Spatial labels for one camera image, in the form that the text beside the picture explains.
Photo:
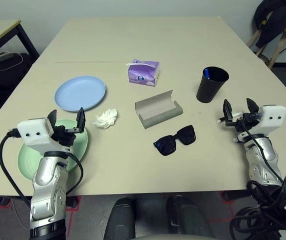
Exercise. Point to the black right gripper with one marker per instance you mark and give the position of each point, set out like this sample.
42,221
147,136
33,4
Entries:
245,122

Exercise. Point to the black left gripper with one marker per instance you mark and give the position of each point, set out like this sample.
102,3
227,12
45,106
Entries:
63,137

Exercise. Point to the white tissue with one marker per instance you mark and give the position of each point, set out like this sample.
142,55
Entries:
106,118

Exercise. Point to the light green plate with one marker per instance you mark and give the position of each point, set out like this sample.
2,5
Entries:
24,160

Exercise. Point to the black sunglasses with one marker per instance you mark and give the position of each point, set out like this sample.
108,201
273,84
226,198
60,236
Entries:
167,147

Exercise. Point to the grey glasses case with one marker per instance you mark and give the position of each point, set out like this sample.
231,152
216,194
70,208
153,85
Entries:
155,110

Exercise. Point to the light blue plate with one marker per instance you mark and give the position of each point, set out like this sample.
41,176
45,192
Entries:
80,92

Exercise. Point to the black plastic cup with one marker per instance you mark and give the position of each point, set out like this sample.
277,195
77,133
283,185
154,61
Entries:
206,92

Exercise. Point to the blue marker pen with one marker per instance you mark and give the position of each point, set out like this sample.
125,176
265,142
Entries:
206,73

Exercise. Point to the black bag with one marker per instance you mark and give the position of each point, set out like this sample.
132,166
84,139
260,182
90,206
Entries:
8,82

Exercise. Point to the purple tissue pack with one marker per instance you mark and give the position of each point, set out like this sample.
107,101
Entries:
142,75

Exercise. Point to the grey power adapter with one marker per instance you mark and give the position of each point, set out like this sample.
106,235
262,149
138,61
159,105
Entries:
4,57

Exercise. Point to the wooden chair with jacket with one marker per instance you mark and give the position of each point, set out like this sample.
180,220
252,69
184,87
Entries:
270,20

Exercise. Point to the dark grey robot left leg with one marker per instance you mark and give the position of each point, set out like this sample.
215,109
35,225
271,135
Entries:
120,220

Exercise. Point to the dark grey robot leg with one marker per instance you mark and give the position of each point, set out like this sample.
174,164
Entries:
120,220
187,217

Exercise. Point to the dark grey robot right leg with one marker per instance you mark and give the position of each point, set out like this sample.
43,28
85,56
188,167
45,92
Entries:
187,217

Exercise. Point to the beige robot torso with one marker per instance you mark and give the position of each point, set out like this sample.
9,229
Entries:
162,238

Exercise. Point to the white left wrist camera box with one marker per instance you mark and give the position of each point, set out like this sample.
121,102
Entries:
33,130

